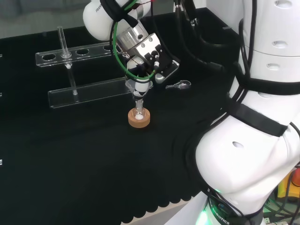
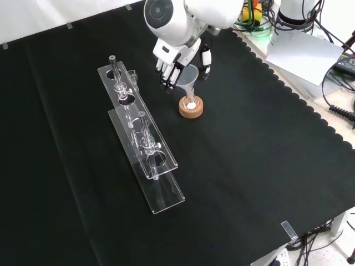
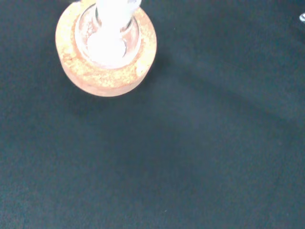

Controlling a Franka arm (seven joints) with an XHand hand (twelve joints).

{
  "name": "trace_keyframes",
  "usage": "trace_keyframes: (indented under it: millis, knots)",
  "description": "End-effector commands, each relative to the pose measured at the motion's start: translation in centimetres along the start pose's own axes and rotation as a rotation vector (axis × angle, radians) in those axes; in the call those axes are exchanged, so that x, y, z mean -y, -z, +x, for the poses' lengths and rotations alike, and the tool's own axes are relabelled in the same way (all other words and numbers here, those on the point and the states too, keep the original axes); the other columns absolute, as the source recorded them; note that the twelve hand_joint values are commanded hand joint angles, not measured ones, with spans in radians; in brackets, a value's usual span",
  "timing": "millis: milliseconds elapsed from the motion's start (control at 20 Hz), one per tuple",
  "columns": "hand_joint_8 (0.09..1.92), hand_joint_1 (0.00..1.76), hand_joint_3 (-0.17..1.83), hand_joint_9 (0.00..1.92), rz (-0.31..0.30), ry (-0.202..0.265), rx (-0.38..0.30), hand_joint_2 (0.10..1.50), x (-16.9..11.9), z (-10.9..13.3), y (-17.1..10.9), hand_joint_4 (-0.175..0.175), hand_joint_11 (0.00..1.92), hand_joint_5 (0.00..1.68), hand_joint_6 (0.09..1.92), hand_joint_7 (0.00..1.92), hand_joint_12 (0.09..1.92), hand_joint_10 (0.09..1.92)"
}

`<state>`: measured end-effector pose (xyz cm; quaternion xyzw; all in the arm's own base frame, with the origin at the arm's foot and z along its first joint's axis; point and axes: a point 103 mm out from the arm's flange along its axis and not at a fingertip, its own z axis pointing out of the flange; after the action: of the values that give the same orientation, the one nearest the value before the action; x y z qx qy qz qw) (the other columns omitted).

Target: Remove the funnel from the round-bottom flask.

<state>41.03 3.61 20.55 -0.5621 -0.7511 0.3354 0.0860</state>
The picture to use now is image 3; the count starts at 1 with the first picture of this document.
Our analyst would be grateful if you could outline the clear round-bottom flask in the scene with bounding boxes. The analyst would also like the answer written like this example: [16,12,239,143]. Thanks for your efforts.
[74,0,142,70]

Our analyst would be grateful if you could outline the black bench cloth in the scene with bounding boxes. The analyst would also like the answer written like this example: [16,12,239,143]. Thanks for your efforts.
[0,0,305,229]

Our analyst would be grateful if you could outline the cork ring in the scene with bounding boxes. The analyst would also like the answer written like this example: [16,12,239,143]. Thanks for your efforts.
[55,0,158,97]

